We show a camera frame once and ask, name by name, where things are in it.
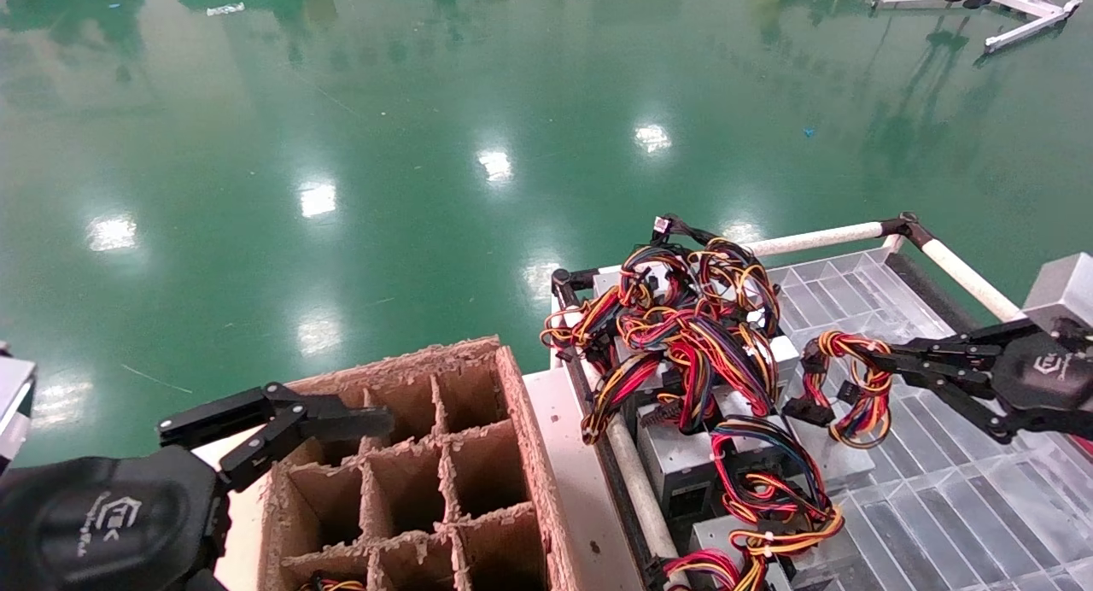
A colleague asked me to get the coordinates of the brown cardboard divider carton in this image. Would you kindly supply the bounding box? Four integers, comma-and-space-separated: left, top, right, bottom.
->
256, 335, 583, 591

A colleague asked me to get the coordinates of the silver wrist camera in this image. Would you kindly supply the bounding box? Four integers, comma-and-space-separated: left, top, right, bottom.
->
1022, 252, 1093, 331
0, 343, 38, 472

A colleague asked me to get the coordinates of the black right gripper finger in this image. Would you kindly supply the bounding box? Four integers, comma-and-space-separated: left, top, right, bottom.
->
864, 319, 1044, 372
884, 360, 1017, 444

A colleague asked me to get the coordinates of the blue red yellow cable loop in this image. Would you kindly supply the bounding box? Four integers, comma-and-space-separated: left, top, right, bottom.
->
710, 416, 846, 558

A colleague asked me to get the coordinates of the orange black cable loop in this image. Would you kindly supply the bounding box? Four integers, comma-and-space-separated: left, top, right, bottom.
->
696, 237, 780, 340

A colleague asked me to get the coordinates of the black cable white connector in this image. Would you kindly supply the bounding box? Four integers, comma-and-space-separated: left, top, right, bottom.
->
652, 214, 727, 252

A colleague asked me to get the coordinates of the tangled multicolour cable bundle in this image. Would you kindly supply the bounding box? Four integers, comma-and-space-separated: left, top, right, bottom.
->
619, 243, 774, 430

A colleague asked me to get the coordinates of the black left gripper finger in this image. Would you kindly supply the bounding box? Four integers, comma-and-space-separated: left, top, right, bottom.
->
222, 407, 395, 492
158, 383, 395, 448

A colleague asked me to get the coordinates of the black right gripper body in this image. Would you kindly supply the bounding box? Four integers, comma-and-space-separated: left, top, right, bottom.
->
991, 331, 1093, 442

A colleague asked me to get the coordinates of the braided red yellow cable bundle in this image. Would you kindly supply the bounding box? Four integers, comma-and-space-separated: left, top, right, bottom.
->
582, 352, 684, 445

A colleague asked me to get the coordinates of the black rubber strip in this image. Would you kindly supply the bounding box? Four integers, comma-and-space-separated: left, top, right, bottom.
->
884, 251, 983, 336

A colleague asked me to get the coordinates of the black tube corner joint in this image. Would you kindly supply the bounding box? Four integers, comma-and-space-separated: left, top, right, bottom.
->
882, 212, 936, 252
551, 266, 600, 312

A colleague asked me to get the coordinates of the red yellow black cable bundle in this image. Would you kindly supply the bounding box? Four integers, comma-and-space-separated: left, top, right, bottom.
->
541, 285, 628, 363

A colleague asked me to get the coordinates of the grey power supply box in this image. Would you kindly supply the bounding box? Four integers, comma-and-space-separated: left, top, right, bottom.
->
593, 262, 684, 306
690, 514, 859, 591

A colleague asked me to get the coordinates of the red yellow tied cable bundle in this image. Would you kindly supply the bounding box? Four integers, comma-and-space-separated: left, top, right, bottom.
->
662, 530, 774, 591

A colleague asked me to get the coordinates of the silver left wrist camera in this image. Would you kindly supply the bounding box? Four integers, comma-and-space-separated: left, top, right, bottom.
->
0, 343, 38, 472

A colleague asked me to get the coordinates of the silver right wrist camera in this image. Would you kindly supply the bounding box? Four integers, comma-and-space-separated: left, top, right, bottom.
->
1022, 252, 1093, 331

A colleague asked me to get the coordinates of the clear plastic compartment tray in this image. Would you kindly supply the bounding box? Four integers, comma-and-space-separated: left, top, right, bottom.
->
767, 248, 1093, 591

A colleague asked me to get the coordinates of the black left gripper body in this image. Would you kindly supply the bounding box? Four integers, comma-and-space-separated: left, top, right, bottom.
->
0, 444, 233, 591

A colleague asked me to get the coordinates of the white metal stand base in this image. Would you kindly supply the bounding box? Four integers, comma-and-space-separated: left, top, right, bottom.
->
871, 0, 1084, 56

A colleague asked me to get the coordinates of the grey power supply black socket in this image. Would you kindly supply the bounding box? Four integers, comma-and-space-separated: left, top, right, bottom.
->
636, 395, 727, 519

